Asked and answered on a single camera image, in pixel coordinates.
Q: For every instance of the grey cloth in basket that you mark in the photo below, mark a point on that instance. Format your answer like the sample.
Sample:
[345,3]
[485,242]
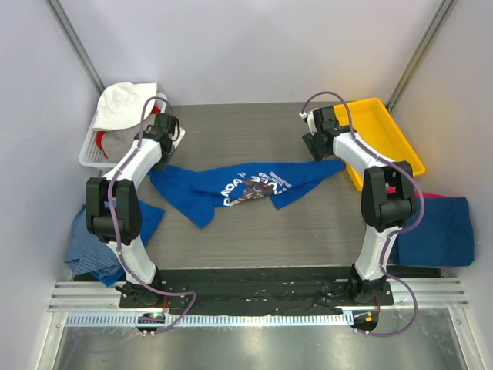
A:
[117,143]

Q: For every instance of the blue printed t shirt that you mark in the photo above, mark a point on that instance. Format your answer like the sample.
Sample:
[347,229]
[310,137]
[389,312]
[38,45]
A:
[196,194]

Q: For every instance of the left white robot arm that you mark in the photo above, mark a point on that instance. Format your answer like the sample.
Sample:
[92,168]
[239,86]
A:
[113,213]

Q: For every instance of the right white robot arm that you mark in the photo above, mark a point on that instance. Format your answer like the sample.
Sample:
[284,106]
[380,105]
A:
[387,196]

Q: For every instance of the corner metal post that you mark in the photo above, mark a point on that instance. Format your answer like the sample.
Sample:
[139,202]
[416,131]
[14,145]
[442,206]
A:
[68,30]
[439,18]

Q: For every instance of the folded navy t shirt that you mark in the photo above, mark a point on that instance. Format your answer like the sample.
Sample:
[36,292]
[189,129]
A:
[443,238]

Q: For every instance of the white cloth in basket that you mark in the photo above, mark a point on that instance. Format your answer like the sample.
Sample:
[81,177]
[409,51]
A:
[127,93]

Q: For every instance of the white plastic basket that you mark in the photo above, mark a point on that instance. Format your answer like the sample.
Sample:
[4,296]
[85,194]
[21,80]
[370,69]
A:
[91,156]

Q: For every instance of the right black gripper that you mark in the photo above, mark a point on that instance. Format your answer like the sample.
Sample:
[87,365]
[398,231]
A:
[315,144]

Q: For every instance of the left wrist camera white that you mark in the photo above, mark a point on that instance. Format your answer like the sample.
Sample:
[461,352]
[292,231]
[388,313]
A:
[178,137]

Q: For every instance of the blue checkered shirt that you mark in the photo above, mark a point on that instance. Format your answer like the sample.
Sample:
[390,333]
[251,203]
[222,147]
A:
[86,254]

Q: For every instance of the pink t shirt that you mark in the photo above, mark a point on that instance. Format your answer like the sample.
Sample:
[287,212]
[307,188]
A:
[433,196]

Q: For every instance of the blue cloth under checkered shirt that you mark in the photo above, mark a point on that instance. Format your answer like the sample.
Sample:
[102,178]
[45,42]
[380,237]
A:
[150,219]

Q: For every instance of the left corner metal post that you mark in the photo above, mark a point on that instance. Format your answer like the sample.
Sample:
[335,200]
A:
[68,30]

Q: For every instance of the right corner metal post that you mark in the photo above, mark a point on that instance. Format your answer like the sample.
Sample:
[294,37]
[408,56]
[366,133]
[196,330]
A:
[439,18]

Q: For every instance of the yellow plastic tray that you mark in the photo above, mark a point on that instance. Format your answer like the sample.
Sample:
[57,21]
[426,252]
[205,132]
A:
[377,128]

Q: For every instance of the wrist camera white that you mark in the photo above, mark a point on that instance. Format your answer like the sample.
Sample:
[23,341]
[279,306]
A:
[178,137]
[308,118]

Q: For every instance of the aluminium rail frame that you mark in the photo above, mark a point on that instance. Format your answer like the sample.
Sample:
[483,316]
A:
[439,335]

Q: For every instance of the red cloth in basket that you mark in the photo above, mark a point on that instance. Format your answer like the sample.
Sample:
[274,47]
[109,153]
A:
[116,128]

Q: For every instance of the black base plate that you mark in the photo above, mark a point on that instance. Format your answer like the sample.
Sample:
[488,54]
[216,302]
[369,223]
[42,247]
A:
[260,298]

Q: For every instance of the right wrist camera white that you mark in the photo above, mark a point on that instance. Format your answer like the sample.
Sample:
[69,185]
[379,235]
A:
[308,118]

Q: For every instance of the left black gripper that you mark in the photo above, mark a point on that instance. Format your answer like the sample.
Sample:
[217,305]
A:
[166,153]

